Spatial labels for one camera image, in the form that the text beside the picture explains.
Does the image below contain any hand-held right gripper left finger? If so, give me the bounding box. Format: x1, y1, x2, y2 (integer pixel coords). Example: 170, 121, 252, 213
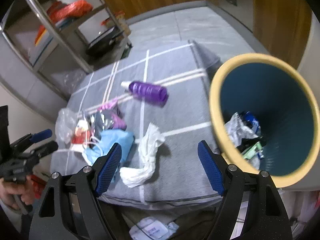
29, 142, 123, 240

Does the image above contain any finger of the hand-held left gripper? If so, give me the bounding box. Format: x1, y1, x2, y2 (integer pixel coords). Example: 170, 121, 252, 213
15, 140, 59, 164
10, 129, 53, 150

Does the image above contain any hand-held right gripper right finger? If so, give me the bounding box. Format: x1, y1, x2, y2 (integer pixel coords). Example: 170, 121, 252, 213
197, 140, 293, 240

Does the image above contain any blue face mask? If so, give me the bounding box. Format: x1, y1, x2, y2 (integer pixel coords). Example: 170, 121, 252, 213
82, 132, 105, 167
84, 129, 135, 183

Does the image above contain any clear plastic bag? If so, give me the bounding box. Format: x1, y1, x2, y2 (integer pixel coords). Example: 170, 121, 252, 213
55, 108, 85, 144
59, 69, 87, 90

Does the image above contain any red floral paper cup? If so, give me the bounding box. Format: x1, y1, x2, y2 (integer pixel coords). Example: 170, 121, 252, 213
71, 120, 90, 147

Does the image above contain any white plastic bag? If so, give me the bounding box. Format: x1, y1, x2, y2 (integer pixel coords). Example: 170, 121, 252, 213
119, 122, 165, 188

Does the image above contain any green packet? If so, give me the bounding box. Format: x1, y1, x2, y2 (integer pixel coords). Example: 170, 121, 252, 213
241, 141, 264, 159

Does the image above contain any black plastic bag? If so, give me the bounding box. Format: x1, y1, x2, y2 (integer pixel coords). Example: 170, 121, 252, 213
235, 135, 263, 153

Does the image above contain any white wet wipes packet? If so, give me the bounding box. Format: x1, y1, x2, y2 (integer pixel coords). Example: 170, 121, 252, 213
225, 112, 259, 150

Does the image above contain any silver foil packet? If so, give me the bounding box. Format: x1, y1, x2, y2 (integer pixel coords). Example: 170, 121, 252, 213
87, 112, 113, 139

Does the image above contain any dark blue snack packet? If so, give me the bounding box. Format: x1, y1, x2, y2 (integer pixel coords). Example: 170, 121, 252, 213
240, 111, 262, 135

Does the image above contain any purple bottle white cap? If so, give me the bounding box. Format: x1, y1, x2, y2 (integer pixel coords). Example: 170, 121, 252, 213
121, 80, 168, 108

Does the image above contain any blue bin with yellow rim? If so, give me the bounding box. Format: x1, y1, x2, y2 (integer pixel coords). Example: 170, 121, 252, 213
209, 53, 320, 188

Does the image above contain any person's left hand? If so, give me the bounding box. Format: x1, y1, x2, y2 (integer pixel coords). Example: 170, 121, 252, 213
0, 175, 34, 214

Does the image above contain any red cardboard box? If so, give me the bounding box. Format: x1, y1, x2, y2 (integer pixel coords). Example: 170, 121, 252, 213
30, 175, 50, 198

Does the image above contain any crumpled clear plastic bag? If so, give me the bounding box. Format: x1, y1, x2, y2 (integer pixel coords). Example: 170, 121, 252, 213
59, 69, 87, 90

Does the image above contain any grey checked blanket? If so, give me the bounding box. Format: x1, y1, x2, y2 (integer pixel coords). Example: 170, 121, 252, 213
50, 40, 223, 207

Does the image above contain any white printed paper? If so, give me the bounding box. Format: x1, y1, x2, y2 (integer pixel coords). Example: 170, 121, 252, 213
129, 216, 179, 240

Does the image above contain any metal shelf rack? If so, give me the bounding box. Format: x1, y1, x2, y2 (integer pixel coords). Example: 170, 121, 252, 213
0, 0, 133, 73

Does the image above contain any black frying pan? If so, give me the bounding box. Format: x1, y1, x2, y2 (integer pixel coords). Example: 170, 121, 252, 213
86, 27, 128, 57

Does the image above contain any plastic jar of snacks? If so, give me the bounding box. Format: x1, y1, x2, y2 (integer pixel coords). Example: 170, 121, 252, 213
116, 11, 132, 37

